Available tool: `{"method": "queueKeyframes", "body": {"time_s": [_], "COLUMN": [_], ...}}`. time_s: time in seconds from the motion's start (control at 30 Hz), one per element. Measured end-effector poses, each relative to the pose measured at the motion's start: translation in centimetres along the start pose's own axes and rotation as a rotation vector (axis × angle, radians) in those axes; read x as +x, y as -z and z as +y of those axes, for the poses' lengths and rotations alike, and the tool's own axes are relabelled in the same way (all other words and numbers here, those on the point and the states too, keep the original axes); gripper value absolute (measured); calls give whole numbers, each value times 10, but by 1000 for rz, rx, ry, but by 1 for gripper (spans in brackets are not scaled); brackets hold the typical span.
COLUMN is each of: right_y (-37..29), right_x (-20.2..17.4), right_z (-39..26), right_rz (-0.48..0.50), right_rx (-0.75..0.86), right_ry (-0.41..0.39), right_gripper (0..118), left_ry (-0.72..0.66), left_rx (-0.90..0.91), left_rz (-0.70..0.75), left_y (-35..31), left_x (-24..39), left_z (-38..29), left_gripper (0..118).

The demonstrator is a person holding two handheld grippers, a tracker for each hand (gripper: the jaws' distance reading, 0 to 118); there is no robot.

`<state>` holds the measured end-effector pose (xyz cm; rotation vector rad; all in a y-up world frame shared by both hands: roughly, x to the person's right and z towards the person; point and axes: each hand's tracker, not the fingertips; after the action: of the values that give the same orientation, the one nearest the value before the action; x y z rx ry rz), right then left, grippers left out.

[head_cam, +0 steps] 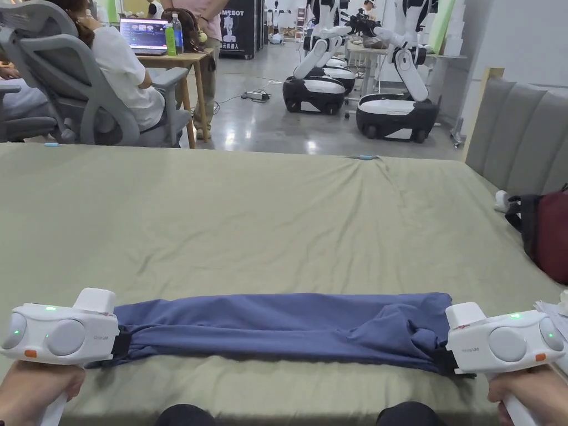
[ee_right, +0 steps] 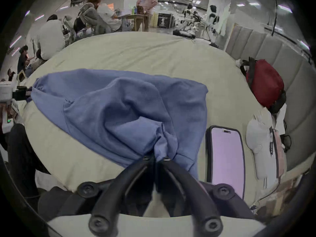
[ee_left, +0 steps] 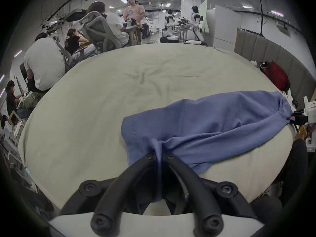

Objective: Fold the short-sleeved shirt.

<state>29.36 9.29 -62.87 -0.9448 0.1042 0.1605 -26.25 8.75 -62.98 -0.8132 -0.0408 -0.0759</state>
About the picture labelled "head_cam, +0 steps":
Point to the grey padded headboard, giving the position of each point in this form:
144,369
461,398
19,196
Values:
519,133

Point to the bed with pale green sheet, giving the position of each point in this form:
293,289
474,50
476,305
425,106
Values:
266,222

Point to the person's left hand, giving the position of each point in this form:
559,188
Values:
31,390

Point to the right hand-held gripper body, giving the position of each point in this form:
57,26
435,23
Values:
510,344

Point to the white hand controller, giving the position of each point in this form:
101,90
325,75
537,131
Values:
501,200

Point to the white power strip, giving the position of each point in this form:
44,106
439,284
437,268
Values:
256,95

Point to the dark red and black bag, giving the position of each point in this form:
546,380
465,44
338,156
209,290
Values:
552,239

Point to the white and black robot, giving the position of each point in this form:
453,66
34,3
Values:
319,75
399,106

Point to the dark blue garment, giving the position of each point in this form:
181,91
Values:
275,328

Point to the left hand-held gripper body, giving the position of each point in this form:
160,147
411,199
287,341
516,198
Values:
66,337

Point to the person's right hand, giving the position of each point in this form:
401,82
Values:
543,395

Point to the stack of white papers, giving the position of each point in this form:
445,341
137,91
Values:
552,306

